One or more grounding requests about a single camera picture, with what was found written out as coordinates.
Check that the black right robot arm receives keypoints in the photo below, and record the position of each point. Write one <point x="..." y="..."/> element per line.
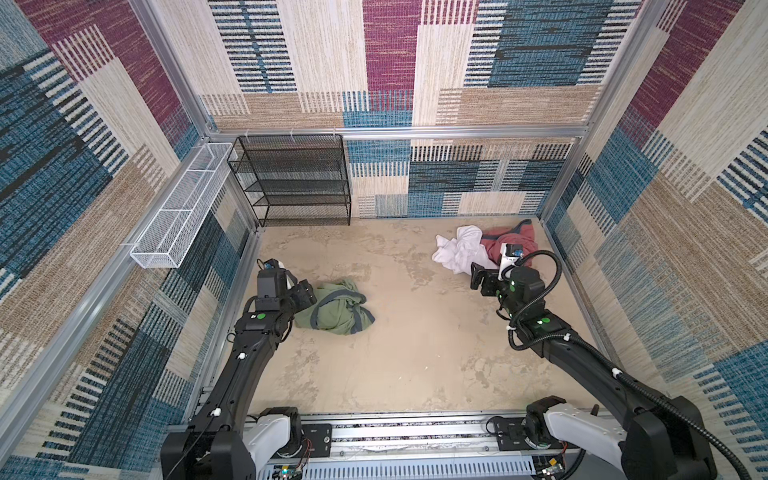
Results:
<point x="646" y="436"/>

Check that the green cloth with grey trim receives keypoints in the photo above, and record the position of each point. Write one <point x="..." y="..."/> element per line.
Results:
<point x="339" y="310"/>

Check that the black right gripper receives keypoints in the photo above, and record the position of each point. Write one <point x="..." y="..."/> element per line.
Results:
<point x="489" y="277"/>

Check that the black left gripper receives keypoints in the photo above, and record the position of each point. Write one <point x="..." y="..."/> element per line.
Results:
<point x="293" y="286"/>

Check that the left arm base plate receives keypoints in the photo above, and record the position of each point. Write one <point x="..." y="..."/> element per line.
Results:
<point x="316" y="443"/>

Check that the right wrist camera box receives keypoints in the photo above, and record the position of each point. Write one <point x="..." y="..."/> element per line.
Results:
<point x="509" y="254"/>

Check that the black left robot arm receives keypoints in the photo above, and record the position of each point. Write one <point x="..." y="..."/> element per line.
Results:
<point x="216" y="443"/>

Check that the red cloth with grey trim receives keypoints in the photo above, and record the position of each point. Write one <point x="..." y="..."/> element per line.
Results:
<point x="522" y="234"/>

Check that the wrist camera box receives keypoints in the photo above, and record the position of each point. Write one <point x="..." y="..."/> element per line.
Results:
<point x="270" y="264"/>
<point x="509" y="254"/>

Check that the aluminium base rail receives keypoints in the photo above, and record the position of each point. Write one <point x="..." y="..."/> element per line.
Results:
<point x="425" y="436"/>

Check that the white cloth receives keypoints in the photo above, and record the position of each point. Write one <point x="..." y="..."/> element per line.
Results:
<point x="458" y="254"/>

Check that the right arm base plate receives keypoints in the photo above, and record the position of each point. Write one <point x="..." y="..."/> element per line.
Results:
<point x="510" y="435"/>

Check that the white slotted cable duct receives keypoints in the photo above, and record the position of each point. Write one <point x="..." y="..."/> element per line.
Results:
<point x="445" y="468"/>

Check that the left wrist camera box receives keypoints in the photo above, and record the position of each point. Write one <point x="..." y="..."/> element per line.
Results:
<point x="270" y="264"/>

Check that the white wire mesh basket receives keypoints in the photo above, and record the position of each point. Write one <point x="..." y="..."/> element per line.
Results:
<point x="165" y="242"/>

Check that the black wire shelf rack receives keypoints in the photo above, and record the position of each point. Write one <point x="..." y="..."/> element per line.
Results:
<point x="294" y="180"/>

